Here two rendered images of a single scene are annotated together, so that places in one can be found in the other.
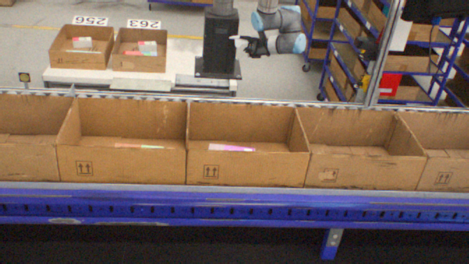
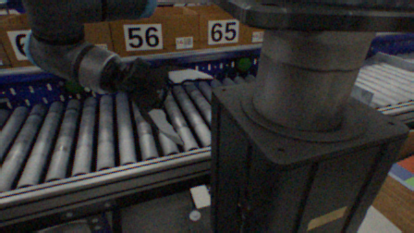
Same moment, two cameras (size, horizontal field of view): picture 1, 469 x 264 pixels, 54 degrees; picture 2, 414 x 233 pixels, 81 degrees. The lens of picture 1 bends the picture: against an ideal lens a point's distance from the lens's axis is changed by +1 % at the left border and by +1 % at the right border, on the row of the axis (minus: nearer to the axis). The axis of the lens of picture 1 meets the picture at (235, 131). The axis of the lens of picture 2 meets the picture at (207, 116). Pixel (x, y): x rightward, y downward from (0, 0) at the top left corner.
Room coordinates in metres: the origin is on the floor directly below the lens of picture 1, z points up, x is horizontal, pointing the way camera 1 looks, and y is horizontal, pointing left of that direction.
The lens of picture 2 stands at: (2.58, -0.03, 1.22)
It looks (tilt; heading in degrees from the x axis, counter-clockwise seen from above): 31 degrees down; 168
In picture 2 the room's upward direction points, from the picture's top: straight up
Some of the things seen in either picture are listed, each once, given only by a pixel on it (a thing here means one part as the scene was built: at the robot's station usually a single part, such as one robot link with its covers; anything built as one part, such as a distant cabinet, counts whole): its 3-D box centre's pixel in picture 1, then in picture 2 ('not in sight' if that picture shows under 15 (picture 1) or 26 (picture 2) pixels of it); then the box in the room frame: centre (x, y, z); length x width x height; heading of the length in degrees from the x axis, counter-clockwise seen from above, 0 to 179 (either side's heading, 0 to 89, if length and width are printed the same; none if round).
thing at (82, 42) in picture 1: (82, 42); not in sight; (2.42, 0.93, 0.78); 0.10 x 0.06 x 0.05; 111
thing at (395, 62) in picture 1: (392, 50); not in sight; (2.81, -0.95, 0.79); 0.40 x 0.30 x 0.10; 9
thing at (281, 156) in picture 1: (243, 146); (152, 30); (1.30, -0.03, 0.97); 0.39 x 0.29 x 0.17; 98
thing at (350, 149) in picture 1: (352, 149); (66, 36); (1.35, -0.42, 0.97); 0.39 x 0.29 x 0.17; 98
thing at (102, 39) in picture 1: (84, 46); not in sight; (2.33, 0.89, 0.80); 0.38 x 0.28 x 0.10; 9
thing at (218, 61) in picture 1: (219, 40); (278, 191); (2.34, 0.14, 0.91); 0.26 x 0.26 x 0.33; 7
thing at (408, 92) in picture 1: (384, 78); not in sight; (2.81, -0.95, 0.59); 0.40 x 0.30 x 0.10; 5
